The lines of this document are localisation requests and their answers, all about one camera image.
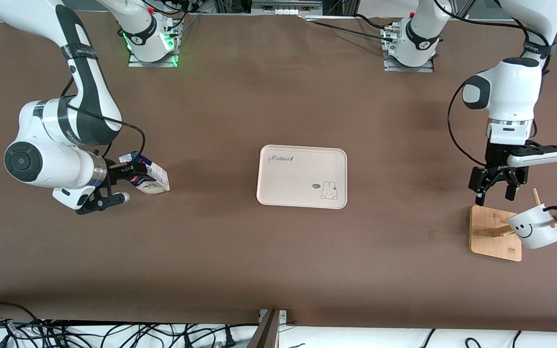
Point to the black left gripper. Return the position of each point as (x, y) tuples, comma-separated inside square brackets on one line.
[(496, 155)]

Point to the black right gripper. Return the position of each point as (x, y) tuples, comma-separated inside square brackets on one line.
[(113, 173)]

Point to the blue white milk carton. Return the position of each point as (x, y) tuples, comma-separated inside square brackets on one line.
[(157, 181)]

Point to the white smiley face mug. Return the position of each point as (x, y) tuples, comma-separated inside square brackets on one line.
[(537, 232)]

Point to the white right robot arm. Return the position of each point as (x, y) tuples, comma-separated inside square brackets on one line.
[(85, 82)]

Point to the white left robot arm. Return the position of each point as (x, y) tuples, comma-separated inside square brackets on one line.
[(510, 92)]

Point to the cream rabbit print tray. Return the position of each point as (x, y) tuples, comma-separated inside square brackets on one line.
[(298, 179)]

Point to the wooden mug rack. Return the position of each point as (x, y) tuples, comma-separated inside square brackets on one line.
[(489, 232)]

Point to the brown table cover mat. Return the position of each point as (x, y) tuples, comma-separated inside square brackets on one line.
[(211, 266)]

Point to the dark aluminium profile bar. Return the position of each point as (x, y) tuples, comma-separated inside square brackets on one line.
[(266, 333)]

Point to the white power strip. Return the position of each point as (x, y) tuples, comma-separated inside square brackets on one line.
[(285, 8)]

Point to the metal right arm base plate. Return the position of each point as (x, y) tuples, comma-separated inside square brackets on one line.
[(136, 63)]

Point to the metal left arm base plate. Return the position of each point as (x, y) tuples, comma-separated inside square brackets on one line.
[(389, 67)]

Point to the silver metal corner bracket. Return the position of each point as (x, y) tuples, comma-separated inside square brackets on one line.
[(282, 316)]

